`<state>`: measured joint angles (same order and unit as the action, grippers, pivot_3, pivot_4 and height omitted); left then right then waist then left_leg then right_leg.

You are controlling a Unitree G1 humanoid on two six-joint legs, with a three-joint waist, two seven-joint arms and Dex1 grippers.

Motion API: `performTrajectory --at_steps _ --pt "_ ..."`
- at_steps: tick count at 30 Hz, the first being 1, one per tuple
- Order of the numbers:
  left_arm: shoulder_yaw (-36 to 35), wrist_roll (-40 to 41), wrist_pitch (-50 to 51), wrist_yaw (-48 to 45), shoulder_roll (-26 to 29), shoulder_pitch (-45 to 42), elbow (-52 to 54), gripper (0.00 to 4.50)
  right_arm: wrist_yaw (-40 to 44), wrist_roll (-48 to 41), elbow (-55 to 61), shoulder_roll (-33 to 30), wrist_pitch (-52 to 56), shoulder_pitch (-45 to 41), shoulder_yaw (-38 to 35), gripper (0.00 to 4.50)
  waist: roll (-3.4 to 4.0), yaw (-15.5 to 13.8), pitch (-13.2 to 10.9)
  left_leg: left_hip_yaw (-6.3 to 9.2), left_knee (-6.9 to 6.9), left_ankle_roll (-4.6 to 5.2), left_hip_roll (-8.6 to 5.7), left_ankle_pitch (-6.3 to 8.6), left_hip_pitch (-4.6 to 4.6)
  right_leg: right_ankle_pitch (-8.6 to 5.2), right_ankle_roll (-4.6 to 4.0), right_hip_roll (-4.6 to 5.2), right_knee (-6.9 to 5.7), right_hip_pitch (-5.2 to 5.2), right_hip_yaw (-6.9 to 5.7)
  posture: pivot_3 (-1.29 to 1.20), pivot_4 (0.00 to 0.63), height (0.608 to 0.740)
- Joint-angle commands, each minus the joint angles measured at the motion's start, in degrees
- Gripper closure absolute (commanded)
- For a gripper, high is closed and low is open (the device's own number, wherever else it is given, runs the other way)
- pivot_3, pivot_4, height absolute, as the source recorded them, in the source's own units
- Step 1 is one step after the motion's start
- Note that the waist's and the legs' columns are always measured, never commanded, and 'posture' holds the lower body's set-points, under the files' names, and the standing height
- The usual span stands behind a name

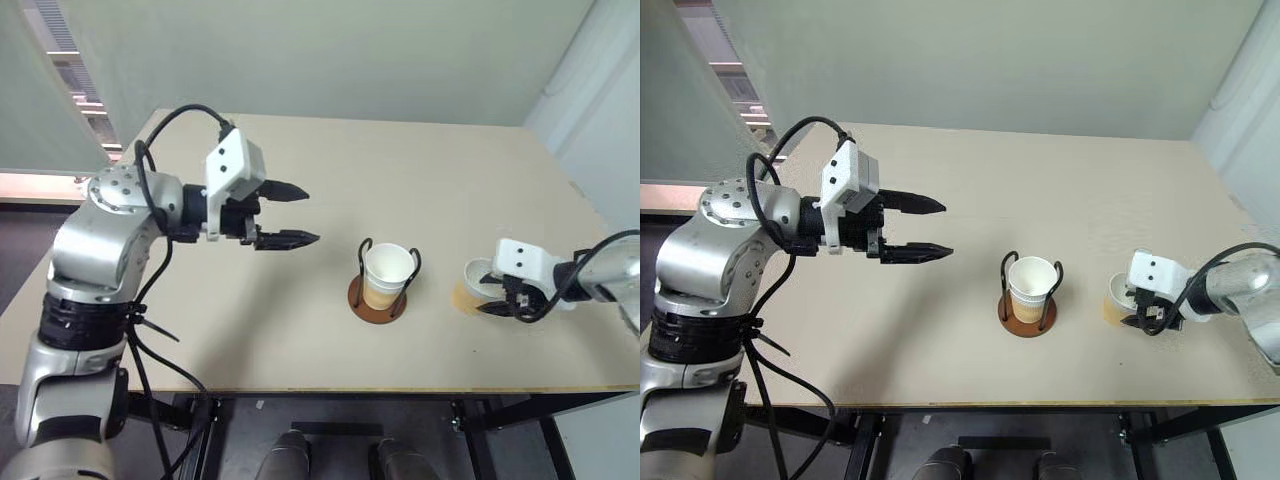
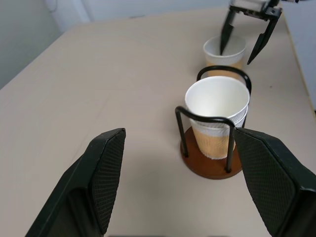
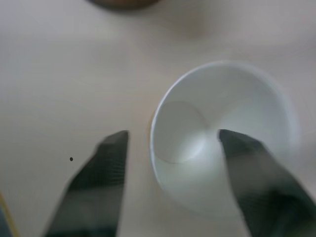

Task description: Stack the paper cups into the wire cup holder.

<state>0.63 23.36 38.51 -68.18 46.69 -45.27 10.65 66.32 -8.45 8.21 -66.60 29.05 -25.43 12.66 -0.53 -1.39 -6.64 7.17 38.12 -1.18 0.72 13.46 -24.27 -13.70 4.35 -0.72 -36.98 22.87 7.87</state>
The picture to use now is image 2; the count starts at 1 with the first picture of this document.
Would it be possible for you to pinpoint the white and tan paper cup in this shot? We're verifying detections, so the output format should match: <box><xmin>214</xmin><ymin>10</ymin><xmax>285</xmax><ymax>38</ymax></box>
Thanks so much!
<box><xmin>189</xmin><ymin>106</ymin><xmax>249</xmax><ymax>160</ymax></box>
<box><xmin>203</xmin><ymin>35</ymin><xmax>247</xmax><ymax>81</ymax></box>
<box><xmin>185</xmin><ymin>76</ymin><xmax>250</xmax><ymax>122</ymax></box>

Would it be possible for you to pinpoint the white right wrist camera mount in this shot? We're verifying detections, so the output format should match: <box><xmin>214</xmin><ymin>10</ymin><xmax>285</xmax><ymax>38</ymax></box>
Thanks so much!
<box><xmin>231</xmin><ymin>0</ymin><xmax>272</xmax><ymax>12</ymax></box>

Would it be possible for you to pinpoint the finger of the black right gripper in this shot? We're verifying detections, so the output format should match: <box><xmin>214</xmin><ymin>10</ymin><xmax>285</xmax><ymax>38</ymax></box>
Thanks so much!
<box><xmin>220</xmin><ymin>9</ymin><xmax>238</xmax><ymax>55</ymax></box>
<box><xmin>247</xmin><ymin>13</ymin><xmax>281</xmax><ymax>66</ymax></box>

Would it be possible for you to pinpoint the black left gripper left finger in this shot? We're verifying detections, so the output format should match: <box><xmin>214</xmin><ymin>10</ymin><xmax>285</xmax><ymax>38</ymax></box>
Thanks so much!
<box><xmin>24</xmin><ymin>127</ymin><xmax>127</xmax><ymax>237</ymax></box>

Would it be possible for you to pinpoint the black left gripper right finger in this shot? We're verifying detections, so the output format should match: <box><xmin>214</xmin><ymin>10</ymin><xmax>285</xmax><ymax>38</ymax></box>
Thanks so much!
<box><xmin>233</xmin><ymin>127</ymin><xmax>316</xmax><ymax>237</ymax></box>

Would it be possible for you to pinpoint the black wire cup holder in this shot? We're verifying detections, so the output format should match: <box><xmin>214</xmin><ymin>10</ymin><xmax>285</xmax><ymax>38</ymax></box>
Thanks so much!
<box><xmin>174</xmin><ymin>65</ymin><xmax>253</xmax><ymax>180</ymax></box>

